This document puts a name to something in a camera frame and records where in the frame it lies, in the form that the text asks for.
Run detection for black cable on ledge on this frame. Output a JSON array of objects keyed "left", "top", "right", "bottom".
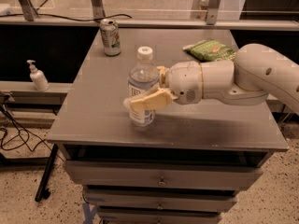
[{"left": 0, "top": 12, "right": 133, "bottom": 22}]

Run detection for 7up soda can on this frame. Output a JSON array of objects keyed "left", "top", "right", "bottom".
[{"left": 100, "top": 19, "right": 121, "bottom": 56}]

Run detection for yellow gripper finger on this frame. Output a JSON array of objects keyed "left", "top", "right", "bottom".
[
  {"left": 123, "top": 88, "right": 174, "bottom": 111},
  {"left": 157, "top": 65, "right": 169, "bottom": 87}
]

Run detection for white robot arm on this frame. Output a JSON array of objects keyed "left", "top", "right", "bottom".
[{"left": 123, "top": 44, "right": 299, "bottom": 114}]

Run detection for metal window frame rail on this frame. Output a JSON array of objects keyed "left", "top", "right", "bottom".
[{"left": 0, "top": 0, "right": 299, "bottom": 32}]

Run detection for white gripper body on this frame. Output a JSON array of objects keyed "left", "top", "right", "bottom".
[{"left": 165, "top": 61, "right": 203, "bottom": 105}]

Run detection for white pump soap bottle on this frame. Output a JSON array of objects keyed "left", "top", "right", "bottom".
[{"left": 27, "top": 60, "right": 50, "bottom": 91}]

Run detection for black metal stand leg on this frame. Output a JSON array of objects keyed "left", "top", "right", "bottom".
[{"left": 35, "top": 144, "right": 58, "bottom": 203}]

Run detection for blue plastic water bottle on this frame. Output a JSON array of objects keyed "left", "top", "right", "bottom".
[{"left": 128, "top": 47, "right": 159, "bottom": 127}]

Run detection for grey drawer cabinet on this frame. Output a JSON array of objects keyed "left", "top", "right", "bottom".
[{"left": 48, "top": 28, "right": 288, "bottom": 224}]

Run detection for black floor cables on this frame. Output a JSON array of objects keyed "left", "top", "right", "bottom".
[{"left": 0, "top": 91, "right": 54, "bottom": 152}]

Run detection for green chip bag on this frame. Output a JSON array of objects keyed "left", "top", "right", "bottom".
[{"left": 183, "top": 38, "right": 236, "bottom": 62}]

